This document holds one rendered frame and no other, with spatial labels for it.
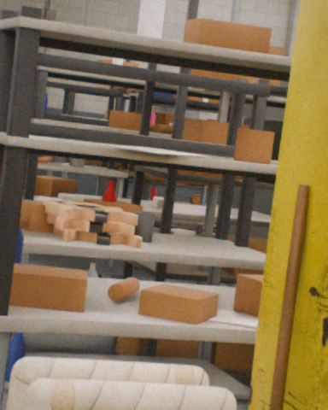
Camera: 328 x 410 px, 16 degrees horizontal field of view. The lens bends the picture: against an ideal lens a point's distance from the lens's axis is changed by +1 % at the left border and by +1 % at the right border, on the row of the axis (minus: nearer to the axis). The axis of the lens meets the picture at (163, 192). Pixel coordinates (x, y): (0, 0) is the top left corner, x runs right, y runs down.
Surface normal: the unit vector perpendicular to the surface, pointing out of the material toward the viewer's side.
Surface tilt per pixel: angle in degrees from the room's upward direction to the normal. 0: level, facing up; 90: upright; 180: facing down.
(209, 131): 90
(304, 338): 90
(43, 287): 90
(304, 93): 90
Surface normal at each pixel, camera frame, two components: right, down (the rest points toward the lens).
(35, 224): 0.47, 0.11
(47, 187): -0.49, 0.00
